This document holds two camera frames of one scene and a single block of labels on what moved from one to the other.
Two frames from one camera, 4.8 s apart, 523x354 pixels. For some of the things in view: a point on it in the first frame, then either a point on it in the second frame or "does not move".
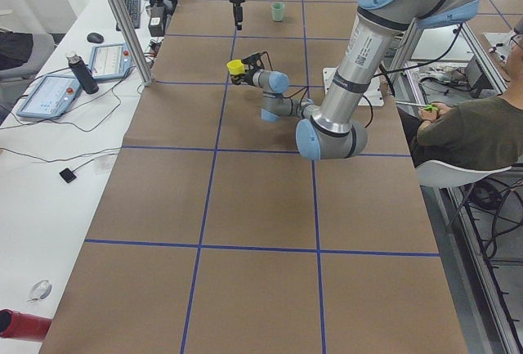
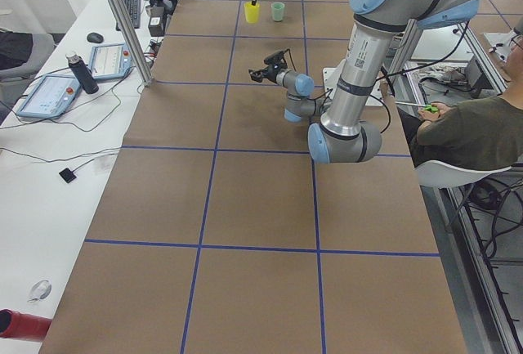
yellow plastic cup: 235,66 to 252,11
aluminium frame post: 121,9 does not move
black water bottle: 82,73 does not move
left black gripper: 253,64 to 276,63
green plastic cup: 278,11 does not move
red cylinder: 15,324 does not move
